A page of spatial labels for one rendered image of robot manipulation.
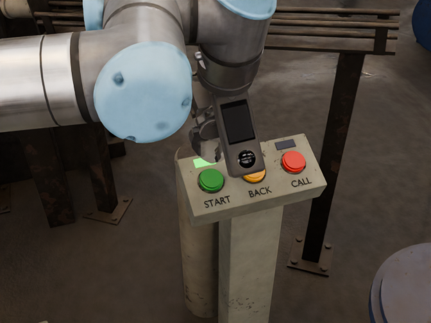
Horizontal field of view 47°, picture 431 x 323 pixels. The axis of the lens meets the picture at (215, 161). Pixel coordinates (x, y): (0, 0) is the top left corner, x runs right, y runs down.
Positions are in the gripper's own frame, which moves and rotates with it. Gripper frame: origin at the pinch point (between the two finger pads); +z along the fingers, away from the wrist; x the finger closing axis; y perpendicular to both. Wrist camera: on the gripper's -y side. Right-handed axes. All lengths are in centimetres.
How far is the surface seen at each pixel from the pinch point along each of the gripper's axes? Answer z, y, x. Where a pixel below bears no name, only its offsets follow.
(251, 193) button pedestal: 6.5, -3.9, -5.8
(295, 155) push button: 5.6, 0.7, -15.4
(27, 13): 21, 60, 26
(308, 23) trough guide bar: 1.5, 25.9, -27.2
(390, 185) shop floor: 77, 16, -76
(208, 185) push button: 5.5, -1.2, 1.0
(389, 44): 2.6, 18.3, -41.9
